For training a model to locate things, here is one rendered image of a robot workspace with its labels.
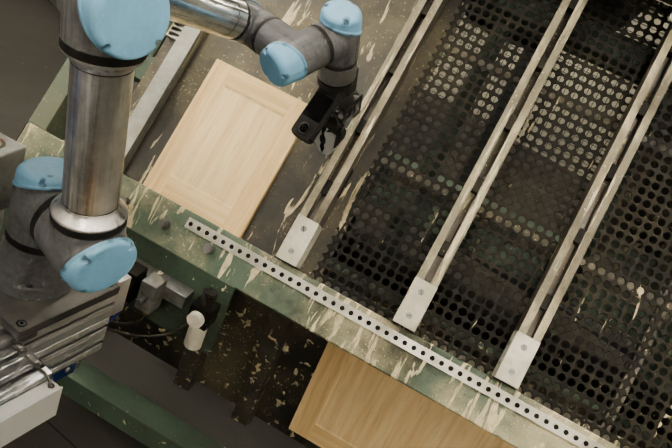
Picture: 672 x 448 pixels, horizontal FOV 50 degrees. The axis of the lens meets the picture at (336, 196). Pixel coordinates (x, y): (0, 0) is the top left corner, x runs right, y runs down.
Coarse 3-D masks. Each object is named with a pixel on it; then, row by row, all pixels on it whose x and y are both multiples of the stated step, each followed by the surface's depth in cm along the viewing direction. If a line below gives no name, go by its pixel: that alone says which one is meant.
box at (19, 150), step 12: (0, 144) 183; (12, 144) 185; (0, 156) 179; (12, 156) 183; (24, 156) 188; (0, 168) 181; (12, 168) 185; (0, 180) 183; (0, 192) 186; (0, 204) 188
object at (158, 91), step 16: (192, 32) 203; (176, 48) 203; (192, 48) 204; (176, 64) 202; (160, 80) 201; (176, 80) 204; (144, 96) 201; (160, 96) 200; (144, 112) 200; (128, 128) 200; (144, 128) 200; (128, 144) 199; (128, 160) 201
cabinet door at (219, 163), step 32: (224, 64) 203; (224, 96) 201; (256, 96) 200; (288, 96) 199; (192, 128) 200; (224, 128) 199; (256, 128) 198; (288, 128) 197; (160, 160) 199; (192, 160) 199; (224, 160) 198; (256, 160) 197; (160, 192) 197; (192, 192) 197; (224, 192) 196; (256, 192) 195; (224, 224) 194
